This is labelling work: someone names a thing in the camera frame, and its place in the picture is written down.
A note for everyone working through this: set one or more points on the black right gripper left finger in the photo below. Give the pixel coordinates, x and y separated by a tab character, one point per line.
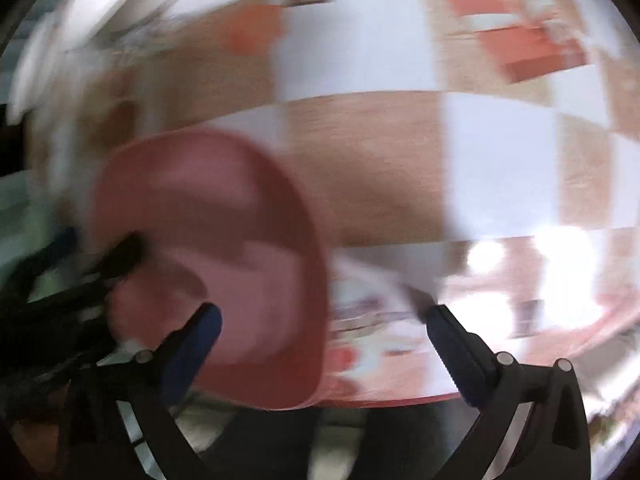
97	442

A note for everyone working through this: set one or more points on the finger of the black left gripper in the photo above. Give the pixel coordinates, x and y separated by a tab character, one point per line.
119	261

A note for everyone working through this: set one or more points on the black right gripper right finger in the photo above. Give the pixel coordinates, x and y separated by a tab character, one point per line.
554	442

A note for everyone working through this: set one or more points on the pink square plastic plate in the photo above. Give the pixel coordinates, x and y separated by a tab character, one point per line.
223	222

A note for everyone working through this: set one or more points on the patterned checkered tablecloth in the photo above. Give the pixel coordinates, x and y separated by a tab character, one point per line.
484	151

